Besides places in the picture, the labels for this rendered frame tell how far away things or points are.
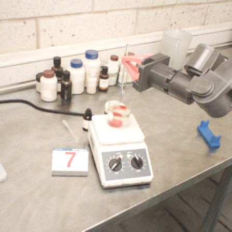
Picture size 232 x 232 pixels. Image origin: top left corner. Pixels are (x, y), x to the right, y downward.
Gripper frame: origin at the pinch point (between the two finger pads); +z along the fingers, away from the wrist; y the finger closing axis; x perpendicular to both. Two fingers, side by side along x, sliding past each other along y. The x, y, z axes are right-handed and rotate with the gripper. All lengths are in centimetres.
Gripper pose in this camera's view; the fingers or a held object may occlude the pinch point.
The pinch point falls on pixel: (125, 60)
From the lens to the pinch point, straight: 78.3
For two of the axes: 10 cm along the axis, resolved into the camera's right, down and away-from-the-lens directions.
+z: -7.3, -4.5, 5.1
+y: -6.7, 3.6, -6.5
